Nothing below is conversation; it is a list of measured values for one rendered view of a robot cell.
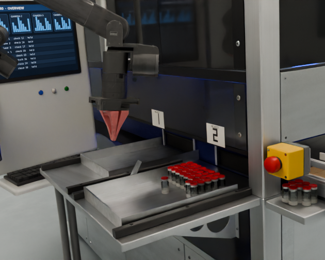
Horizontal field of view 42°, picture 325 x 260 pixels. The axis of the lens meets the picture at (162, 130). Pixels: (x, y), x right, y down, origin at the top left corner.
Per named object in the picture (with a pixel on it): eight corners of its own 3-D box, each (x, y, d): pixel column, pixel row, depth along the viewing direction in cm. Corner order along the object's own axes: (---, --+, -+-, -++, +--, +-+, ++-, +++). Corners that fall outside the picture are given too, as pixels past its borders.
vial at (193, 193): (195, 197, 115) (195, 181, 114) (200, 199, 113) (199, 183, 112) (189, 199, 114) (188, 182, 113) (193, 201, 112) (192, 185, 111)
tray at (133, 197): (185, 172, 136) (184, 161, 135) (238, 196, 114) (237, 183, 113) (84, 198, 120) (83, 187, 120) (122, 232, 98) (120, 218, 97)
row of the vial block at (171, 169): (173, 179, 129) (172, 165, 128) (207, 197, 114) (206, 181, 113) (166, 181, 128) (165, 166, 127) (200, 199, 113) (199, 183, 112)
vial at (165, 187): (166, 191, 121) (165, 176, 120) (171, 193, 119) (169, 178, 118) (160, 192, 120) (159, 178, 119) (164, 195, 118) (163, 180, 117)
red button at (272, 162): (273, 168, 105) (273, 152, 104) (285, 172, 102) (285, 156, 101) (262, 172, 103) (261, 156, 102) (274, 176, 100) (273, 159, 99)
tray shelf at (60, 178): (156, 147, 175) (155, 142, 175) (281, 197, 116) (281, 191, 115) (39, 173, 152) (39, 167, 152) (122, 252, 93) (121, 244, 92)
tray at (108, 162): (161, 145, 170) (161, 136, 170) (199, 159, 148) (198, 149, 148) (81, 162, 154) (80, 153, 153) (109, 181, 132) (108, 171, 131)
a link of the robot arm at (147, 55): (110, 20, 99) (106, 19, 90) (159, 23, 99) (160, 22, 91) (109, 72, 101) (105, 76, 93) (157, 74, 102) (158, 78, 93)
